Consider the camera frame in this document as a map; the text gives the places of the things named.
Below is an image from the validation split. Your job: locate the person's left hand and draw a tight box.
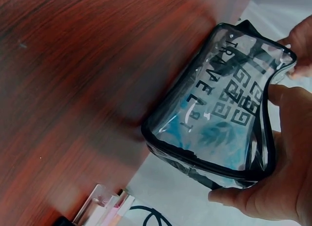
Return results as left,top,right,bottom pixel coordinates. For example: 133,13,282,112
277,15,312,82

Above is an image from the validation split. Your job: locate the person's right hand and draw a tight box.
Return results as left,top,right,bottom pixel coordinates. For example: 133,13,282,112
208,83,312,226

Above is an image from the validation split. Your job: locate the clear pouch with black trim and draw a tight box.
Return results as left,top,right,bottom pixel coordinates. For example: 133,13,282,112
141,20,299,190

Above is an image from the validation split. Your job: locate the pink and white tube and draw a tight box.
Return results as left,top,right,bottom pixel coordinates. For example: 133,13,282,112
104,188,137,226

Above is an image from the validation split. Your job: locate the black cable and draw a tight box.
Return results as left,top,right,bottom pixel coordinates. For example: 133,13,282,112
130,205,169,226

